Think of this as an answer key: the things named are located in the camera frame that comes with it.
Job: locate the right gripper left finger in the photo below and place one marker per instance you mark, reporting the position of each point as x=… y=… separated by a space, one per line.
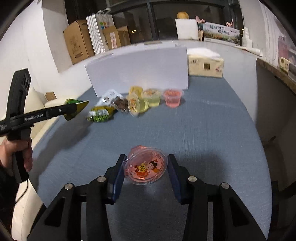
x=62 y=219

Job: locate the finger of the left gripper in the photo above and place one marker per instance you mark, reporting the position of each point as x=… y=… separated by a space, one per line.
x=62 y=110

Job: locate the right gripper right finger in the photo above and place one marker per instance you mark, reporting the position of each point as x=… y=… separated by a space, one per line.
x=231 y=218

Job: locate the pink jelly cup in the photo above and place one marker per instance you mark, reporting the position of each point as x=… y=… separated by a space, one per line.
x=145 y=165
x=172 y=97

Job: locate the pale yellow jelly cup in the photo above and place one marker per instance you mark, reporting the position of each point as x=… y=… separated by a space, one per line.
x=153 y=96

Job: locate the green seaweed snack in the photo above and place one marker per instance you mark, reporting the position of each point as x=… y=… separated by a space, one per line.
x=76 y=106

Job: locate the yellow snack bag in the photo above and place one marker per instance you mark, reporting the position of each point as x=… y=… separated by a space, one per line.
x=99 y=114

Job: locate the white dried fruit packet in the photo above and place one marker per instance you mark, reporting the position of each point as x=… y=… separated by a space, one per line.
x=115 y=100

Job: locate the tall brown cardboard box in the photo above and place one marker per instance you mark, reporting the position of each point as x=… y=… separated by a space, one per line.
x=78 y=41

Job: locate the small open cardboard box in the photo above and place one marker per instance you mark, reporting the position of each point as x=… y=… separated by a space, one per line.
x=116 y=37

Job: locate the blue table mat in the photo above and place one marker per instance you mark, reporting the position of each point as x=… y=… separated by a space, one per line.
x=211 y=134

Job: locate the white dotted shopping bag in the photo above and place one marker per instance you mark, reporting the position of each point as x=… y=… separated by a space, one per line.
x=96 y=23

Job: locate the white open cardboard box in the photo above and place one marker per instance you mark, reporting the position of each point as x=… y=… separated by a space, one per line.
x=161 y=68

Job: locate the yellow tissue pack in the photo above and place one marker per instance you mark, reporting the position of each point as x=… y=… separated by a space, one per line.
x=205 y=62

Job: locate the white foam box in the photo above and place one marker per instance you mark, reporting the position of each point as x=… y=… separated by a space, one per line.
x=187 y=29

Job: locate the orange pomelo fruit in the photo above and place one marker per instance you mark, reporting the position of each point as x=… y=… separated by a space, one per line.
x=182 y=15

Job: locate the printed landscape carton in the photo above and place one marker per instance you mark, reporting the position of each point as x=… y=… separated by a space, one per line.
x=215 y=32

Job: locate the white plastic bottle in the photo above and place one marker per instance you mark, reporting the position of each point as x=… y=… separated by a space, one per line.
x=245 y=39

